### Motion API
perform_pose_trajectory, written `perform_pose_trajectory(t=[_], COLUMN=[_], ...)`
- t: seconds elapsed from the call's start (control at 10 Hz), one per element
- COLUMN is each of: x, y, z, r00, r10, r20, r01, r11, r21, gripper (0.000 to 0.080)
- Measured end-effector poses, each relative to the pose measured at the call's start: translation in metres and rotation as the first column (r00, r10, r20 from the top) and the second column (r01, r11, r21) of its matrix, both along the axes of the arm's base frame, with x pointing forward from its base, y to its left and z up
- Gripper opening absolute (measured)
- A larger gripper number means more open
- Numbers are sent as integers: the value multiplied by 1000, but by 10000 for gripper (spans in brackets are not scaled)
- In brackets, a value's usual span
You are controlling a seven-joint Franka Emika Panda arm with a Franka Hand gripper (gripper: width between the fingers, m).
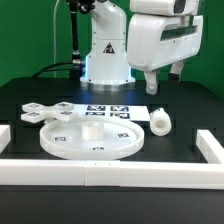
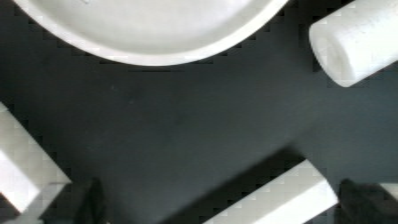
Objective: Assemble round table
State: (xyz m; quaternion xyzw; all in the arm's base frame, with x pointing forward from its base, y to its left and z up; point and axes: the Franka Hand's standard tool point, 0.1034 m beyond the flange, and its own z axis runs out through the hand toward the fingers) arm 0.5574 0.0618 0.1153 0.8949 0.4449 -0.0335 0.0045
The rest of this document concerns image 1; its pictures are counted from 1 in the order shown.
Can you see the white round table top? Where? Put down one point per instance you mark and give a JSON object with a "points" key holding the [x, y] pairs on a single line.
{"points": [[92, 138]]}

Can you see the white cross-shaped table base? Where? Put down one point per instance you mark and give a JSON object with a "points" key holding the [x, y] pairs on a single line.
{"points": [[35, 112]]}

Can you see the white front fence bar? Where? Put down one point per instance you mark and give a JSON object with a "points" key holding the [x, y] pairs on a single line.
{"points": [[111, 173]]}

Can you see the white right fence bar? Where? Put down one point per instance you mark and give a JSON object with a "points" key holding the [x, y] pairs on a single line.
{"points": [[211, 149]]}

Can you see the white left fence block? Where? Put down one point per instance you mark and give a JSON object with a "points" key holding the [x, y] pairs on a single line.
{"points": [[5, 136]]}

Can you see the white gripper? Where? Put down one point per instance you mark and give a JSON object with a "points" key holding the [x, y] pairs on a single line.
{"points": [[146, 51]]}

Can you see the white fence bar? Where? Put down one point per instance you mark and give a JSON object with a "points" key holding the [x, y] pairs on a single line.
{"points": [[111, 173], [211, 149]]}

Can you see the white sheet with fiducial markers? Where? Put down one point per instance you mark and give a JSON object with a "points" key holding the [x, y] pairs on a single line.
{"points": [[127, 112]]}

